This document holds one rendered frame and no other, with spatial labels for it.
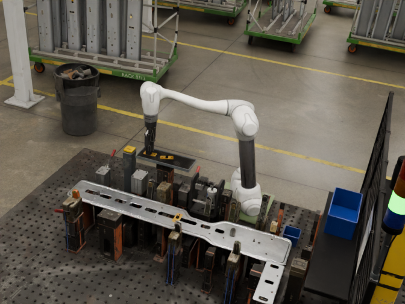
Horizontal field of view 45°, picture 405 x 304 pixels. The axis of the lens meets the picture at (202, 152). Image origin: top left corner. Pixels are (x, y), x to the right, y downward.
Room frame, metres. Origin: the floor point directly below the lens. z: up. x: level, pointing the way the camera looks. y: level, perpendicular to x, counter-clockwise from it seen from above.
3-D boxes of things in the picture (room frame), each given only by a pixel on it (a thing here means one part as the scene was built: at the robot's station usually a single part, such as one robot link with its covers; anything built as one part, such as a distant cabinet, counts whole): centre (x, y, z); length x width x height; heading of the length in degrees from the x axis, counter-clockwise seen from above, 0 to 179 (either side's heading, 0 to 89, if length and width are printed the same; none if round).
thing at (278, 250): (2.24, 0.13, 1.00); 1.38 x 0.22 x 0.02; 72
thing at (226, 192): (2.37, -0.17, 0.91); 0.07 x 0.05 x 0.42; 162
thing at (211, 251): (1.99, -0.09, 0.84); 0.11 x 0.08 x 0.29; 162
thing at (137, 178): (2.50, 0.37, 0.90); 0.13 x 0.10 x 0.41; 162
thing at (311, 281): (2.15, -0.80, 1.02); 0.90 x 0.22 x 0.03; 162
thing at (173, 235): (2.05, 0.11, 0.87); 0.12 x 0.09 x 0.35; 162
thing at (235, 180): (2.84, -0.30, 0.88); 0.18 x 0.16 x 0.22; 13
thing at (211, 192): (2.40, -0.05, 0.94); 0.18 x 0.13 x 0.49; 72
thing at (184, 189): (2.44, 0.08, 0.89); 0.13 x 0.11 x 0.38; 162
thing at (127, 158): (2.71, 0.47, 0.92); 0.08 x 0.08 x 0.44; 72
